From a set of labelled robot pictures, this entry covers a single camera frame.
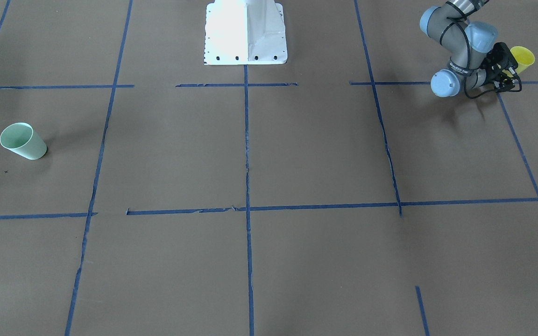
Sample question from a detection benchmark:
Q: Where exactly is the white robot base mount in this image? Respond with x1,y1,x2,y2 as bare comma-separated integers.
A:
204,0,288,66

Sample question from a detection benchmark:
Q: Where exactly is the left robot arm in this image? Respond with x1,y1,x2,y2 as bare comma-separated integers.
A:
420,0,523,98

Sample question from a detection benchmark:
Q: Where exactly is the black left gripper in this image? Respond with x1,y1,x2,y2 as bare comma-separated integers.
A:
482,42,523,92

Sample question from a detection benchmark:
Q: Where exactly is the green cup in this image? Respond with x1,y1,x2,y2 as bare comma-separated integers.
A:
0,123,48,160

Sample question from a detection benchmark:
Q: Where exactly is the yellow cup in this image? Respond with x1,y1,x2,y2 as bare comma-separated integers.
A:
510,45,535,75

